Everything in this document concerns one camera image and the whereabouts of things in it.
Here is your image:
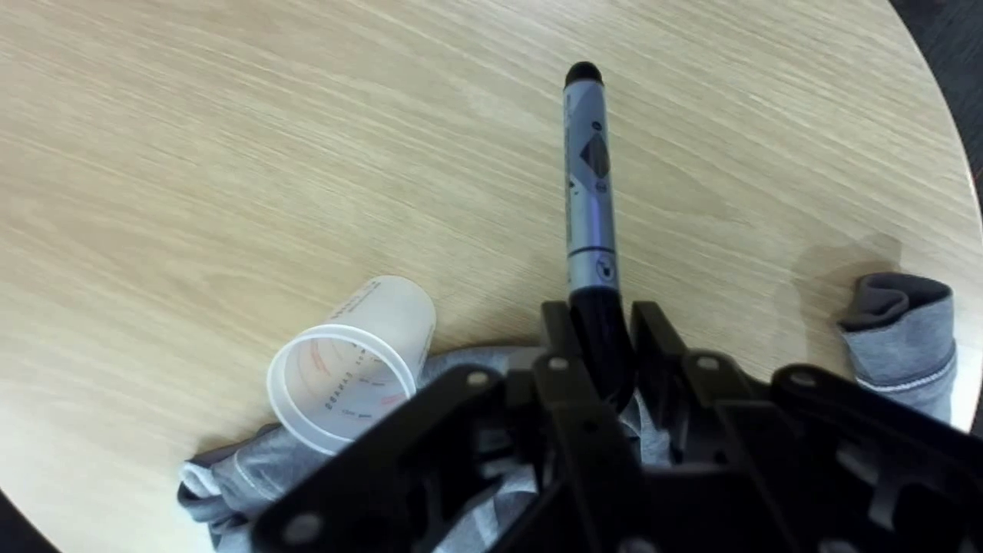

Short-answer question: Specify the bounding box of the clear plastic cup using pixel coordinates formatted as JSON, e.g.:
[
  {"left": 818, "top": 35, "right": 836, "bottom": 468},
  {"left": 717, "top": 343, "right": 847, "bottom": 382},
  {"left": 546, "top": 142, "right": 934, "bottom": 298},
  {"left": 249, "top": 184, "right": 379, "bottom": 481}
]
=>
[{"left": 264, "top": 274, "right": 439, "bottom": 461}]

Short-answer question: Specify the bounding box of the black grey marker pen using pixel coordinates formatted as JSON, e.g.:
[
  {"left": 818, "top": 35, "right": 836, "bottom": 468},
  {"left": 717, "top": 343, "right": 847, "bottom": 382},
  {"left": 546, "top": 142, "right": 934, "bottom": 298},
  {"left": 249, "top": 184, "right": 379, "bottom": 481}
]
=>
[{"left": 559, "top": 58, "right": 636, "bottom": 415}]

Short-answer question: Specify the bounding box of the small grey folded cloth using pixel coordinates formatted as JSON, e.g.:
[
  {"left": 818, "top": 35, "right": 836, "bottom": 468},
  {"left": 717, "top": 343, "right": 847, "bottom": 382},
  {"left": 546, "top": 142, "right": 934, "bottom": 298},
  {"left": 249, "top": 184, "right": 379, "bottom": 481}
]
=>
[{"left": 836, "top": 271, "right": 960, "bottom": 429}]

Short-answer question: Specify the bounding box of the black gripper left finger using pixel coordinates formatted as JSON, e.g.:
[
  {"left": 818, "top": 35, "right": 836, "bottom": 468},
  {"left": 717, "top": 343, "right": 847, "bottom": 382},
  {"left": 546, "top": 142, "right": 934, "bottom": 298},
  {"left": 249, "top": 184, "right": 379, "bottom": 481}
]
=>
[{"left": 249, "top": 301, "right": 639, "bottom": 553}]

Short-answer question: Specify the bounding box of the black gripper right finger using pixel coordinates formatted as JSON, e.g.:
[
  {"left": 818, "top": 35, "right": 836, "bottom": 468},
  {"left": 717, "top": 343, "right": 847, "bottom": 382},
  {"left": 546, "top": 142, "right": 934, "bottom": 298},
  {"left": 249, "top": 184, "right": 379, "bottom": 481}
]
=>
[{"left": 626, "top": 301, "right": 983, "bottom": 553}]

